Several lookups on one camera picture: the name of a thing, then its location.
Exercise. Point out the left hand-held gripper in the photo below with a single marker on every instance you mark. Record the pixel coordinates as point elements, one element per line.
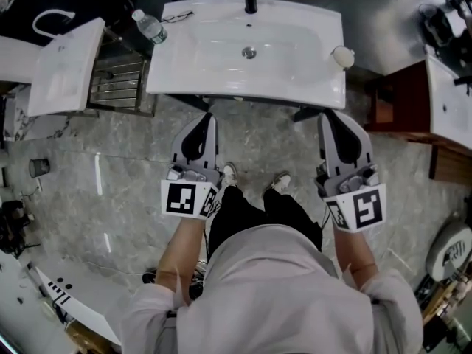
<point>180,197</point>

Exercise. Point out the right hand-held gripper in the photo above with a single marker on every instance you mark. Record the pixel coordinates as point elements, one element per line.
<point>365,208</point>

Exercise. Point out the person's left forearm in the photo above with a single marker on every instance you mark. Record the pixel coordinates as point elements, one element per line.
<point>180,256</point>

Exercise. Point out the person's right forearm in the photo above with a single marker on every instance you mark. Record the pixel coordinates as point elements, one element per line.
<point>355,253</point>

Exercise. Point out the large white ceramic sink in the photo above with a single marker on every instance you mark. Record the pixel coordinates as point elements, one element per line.
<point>206,65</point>

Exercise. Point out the white square sink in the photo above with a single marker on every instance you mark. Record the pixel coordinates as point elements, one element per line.
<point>62,72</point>

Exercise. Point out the person's left shoe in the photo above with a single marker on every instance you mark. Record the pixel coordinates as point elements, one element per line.
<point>229,173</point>

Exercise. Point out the person's shoe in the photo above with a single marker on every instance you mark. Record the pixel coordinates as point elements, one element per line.
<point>229,173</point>
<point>278,182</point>

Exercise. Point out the brown wooden cabinet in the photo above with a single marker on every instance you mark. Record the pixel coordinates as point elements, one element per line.
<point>398,101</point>

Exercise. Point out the person's right shoe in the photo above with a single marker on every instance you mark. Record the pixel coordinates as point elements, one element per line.
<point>278,182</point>

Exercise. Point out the white round cup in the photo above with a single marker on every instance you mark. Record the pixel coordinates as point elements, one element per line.
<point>342,57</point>

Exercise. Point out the person's black trousers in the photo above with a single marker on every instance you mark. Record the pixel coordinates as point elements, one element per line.
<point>247,219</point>

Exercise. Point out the metal slatted rack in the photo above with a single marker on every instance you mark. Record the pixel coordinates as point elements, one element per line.
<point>118,83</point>

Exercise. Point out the white countertop basin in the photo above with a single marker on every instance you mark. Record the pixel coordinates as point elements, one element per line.
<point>453,113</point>

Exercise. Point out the clear plastic water bottle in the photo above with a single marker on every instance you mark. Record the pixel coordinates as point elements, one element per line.
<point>151,28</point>

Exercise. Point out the black-rimmed eyeglasses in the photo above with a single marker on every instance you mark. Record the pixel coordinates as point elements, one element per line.
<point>177,17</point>

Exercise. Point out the small black faucet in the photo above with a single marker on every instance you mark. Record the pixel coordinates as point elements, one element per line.
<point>464,81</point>

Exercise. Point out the grey round padded chair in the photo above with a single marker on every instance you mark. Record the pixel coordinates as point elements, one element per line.
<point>448,249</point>

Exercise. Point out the small grey cup on floor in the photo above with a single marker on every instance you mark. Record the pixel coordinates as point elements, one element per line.
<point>39,168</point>

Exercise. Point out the marble-pattern cabinet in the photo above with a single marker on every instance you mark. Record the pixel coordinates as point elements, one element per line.
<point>33,124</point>

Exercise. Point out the person's white shirt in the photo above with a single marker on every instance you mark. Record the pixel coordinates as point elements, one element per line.
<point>273,301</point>

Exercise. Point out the white curved faucet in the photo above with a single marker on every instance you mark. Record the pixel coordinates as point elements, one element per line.
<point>48,15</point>

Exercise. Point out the black equipment pile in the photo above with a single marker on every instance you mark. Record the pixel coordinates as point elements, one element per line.
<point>14,227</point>

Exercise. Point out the wooden frame clutter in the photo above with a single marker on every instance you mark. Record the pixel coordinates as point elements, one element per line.
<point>446,304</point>

